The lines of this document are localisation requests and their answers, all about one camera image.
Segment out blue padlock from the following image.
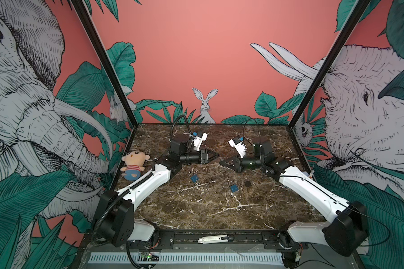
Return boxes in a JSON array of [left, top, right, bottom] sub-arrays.
[[190, 174, 199, 183], [229, 182, 239, 193]]

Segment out black padlock front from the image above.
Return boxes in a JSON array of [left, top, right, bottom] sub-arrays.
[[244, 180, 252, 187]]

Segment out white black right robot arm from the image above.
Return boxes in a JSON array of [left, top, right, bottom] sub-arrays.
[[220, 137, 368, 257]]

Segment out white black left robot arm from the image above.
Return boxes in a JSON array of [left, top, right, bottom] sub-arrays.
[[91, 133, 218, 249]]

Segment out plush doll striped shirt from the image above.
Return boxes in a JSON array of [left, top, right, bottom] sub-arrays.
[[120, 151, 150, 181]]

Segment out white utility knife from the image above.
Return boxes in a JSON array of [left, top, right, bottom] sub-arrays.
[[198, 234, 235, 244]]

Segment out small green circuit board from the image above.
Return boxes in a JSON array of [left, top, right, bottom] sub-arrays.
[[138, 252, 160, 263]]

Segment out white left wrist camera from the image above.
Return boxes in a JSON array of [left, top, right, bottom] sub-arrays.
[[192, 132, 208, 151]]

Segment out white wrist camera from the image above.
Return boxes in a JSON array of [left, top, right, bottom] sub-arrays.
[[228, 137, 246, 158], [192, 132, 208, 151]]

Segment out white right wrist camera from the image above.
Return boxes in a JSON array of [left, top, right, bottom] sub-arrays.
[[228, 137, 246, 158]]

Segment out black front mounting rail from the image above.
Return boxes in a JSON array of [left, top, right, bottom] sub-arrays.
[[83, 229, 309, 251]]

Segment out white slotted cable duct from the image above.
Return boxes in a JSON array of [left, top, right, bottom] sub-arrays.
[[88, 252, 283, 265]]

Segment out black right frame post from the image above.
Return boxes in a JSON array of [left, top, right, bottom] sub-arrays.
[[288, 0, 370, 129]]

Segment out black frame post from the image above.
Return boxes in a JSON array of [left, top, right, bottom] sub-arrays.
[[288, 0, 370, 129], [71, 0, 138, 130]]

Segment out black left frame post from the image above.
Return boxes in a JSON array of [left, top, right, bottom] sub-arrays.
[[71, 0, 138, 130]]

